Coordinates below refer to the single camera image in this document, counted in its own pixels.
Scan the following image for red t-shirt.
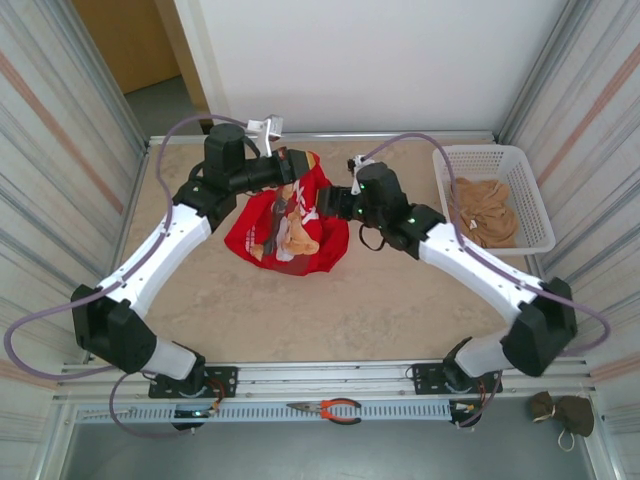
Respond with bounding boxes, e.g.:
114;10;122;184
223;149;351;277

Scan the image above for white plastic basket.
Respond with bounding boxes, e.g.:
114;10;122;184
431;144;557;256

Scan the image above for thin aluminium table edge bar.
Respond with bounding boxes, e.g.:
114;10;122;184
147;130;502;148

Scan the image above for tan crumpled garment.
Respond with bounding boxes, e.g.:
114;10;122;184
449;177;520;250

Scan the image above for wooden door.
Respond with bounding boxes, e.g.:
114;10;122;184
72;0;182;96

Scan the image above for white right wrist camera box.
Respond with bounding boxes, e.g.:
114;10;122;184
345;154;375;177

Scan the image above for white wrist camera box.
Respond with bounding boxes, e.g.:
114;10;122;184
345;154;375;177
245;114;285;157

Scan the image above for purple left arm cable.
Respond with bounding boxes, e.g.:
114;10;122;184
3;113;251;441

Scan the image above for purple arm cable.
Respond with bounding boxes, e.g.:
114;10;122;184
364;132;611;430
3;113;251;441

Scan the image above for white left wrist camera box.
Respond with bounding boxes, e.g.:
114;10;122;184
245;114;285;157

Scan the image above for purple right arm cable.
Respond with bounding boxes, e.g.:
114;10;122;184
364;132;611;430

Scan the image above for aluminium frame post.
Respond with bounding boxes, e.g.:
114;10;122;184
497;0;591;151
59;0;151;151

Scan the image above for wide aluminium mounting rail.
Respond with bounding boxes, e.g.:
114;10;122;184
53;355;599;405

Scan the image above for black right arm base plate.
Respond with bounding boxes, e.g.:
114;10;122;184
411;360;503;396

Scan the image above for orange-handled pliers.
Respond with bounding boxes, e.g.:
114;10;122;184
286;397;362;426

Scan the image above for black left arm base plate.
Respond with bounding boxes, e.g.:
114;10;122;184
148;366;239;400

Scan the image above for grey slotted cable duct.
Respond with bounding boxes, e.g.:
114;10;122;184
74;402;454;424

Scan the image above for brown drawstring cloth bag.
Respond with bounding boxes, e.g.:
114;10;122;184
529;391;595;454

